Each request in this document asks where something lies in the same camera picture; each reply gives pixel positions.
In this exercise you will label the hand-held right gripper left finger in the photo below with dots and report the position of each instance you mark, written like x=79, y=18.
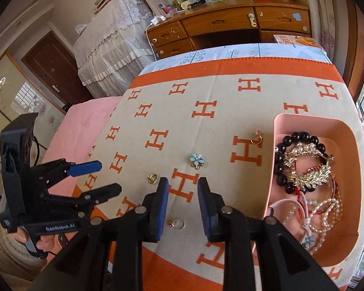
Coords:
x=160, y=209

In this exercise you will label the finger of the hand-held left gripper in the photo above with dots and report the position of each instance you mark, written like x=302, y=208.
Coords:
x=85, y=168
x=103, y=192

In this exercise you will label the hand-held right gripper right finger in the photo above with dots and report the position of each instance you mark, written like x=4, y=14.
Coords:
x=207, y=209

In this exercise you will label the white smartwatch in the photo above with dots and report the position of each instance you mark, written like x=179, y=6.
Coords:
x=286, y=201

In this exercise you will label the small blue flower earring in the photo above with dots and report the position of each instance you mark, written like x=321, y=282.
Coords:
x=308, y=240

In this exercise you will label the rhinestone leaf brooch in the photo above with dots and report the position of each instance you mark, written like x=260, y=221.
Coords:
x=303, y=154

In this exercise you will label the pink storage box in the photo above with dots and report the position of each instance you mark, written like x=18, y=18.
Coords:
x=345, y=163

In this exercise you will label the person's left hand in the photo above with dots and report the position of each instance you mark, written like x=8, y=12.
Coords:
x=44, y=244

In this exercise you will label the small gold charm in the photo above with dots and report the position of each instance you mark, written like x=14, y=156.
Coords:
x=152, y=178

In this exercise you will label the pink bed cover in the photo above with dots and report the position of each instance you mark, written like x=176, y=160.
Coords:
x=79, y=127

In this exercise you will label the blue flower brooch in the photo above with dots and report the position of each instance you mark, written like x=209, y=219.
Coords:
x=197, y=159

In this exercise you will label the sliding wardrobe door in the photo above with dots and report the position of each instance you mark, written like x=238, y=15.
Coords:
x=18, y=103

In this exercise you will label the orange and beige printed blanket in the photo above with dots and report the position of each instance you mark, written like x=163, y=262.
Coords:
x=215, y=121

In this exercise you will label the brown wooden door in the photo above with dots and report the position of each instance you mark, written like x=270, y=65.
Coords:
x=54, y=66

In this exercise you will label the piano under lace cover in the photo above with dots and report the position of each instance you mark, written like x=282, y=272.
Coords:
x=109, y=48

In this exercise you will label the white charger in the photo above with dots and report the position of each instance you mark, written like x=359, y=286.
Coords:
x=157, y=20

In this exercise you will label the wooden desk with drawers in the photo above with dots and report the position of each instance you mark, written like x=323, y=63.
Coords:
x=224, y=21

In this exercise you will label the colourful magazine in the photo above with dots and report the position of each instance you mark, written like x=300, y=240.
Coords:
x=297, y=41

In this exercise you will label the pen holder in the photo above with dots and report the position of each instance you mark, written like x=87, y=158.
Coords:
x=177, y=1

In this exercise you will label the yellow desk toy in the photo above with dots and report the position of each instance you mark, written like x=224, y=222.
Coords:
x=185, y=5

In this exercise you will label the green drawer hook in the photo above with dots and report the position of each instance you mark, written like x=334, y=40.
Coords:
x=251, y=19

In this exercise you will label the black flashlight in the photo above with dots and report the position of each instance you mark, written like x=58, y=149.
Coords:
x=197, y=4

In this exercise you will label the pale floral curtain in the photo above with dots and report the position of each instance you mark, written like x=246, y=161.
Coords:
x=324, y=12

